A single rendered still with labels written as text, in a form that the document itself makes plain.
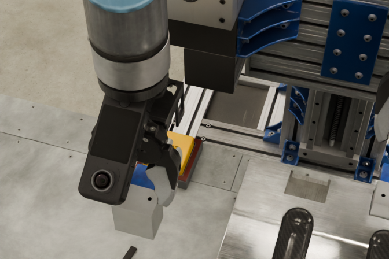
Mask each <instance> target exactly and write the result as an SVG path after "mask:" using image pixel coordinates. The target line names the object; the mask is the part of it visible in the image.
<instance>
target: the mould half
mask: <svg viewBox="0 0 389 259"><path fill-rule="evenodd" d="M293 169H294V167H292V166H288V165H284V164H279V163H276V162H272V161H267V160H263V159H260V158H255V157H250V159H249V162H248V165H247V168H246V171H245V174H244V177H243V181H242V183H241V186H240V189H239V191H238V194H237V198H236V201H235V203H234V207H233V210H232V214H231V217H230V220H229V223H228V225H227V229H226V232H225V235H224V237H223V241H222V244H221V247H220V249H219V253H218V256H217V259H271V258H272V256H273V252H274V248H275V245H276V241H277V237H278V233H279V230H280V226H281V222H282V217H283V216H285V214H286V212H287V211H289V210H290V209H293V208H302V209H306V210H307V211H308V212H309V213H310V214H311V215H312V217H313V220H314V221H313V224H314V228H313V232H312V235H311V239H310V243H309V248H308V251H307V255H306V259H366V255H367V252H368V246H369V241H370V238H372V235H373V234H374V233H375V232H377V231H380V230H388V231H389V220H386V219H382V218H379V217H375V216H371V215H369V210H370V204H371V200H372V195H373V191H374V190H375V188H376V187H373V186H369V185H365V184H361V183H357V182H352V181H349V180H345V179H341V178H338V177H333V176H329V180H331V182H330V185H329V190H328V194H327V197H326V202H325V204H324V203H320V202H316V201H311V200H308V199H304V198H300V197H296V196H293V195H288V194H284V192H285V188H286V186H287V182H288V178H289V174H290V172H291V170H293Z"/></svg>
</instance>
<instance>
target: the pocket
mask: <svg viewBox="0 0 389 259"><path fill-rule="evenodd" d="M330 182H331V180H328V182H325V181H322V180H318V179H313V178H310V177H306V176H302V175H297V174H294V173H293V170H291V172H290V174H289V178H288V182H287V186H286V188H285V192H284V194H288V195H293V196H296V197H300V198H304V199H308V200H311V201H316V202H320V203H323V204H325V202H326V197H327V194H328V190H329V185H330Z"/></svg>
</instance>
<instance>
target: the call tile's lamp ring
mask: <svg viewBox="0 0 389 259"><path fill-rule="evenodd" d="M194 142H195V143H196V145H195V147H194V150H193V153H192V155H191V157H190V160H189V162H188V165H187V167H186V170H185V173H184V175H183V176H179V177H178V180H181V181H184V182H185V181H186V180H187V178H188V175H189V172H190V170H191V168H192V165H193V163H194V160H195V158H196V155H197V152H198V150H199V148H200V145H201V143H202V140H200V139H195V138H194ZM137 164H142V163H141V162H139V161H137ZM137 164H136V166H137ZM136 166H135V168H136Z"/></svg>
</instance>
